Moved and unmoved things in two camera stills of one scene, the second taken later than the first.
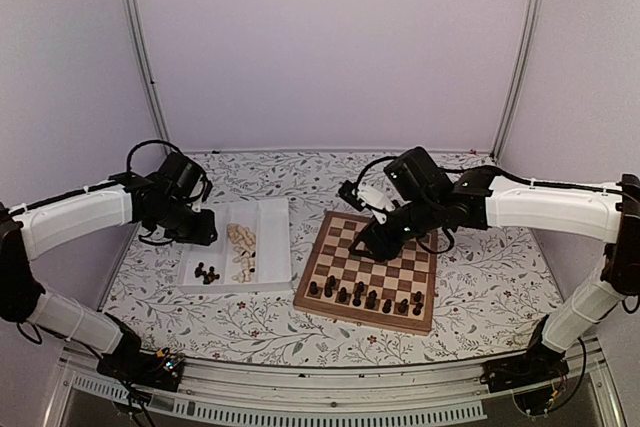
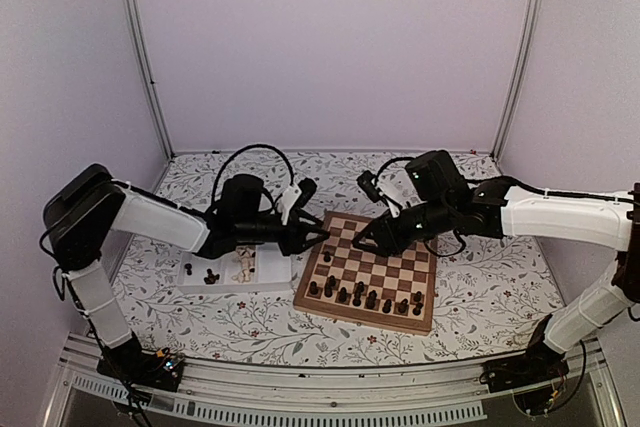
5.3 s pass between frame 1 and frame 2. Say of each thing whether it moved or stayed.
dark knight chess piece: stayed
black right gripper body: stayed
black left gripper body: moved
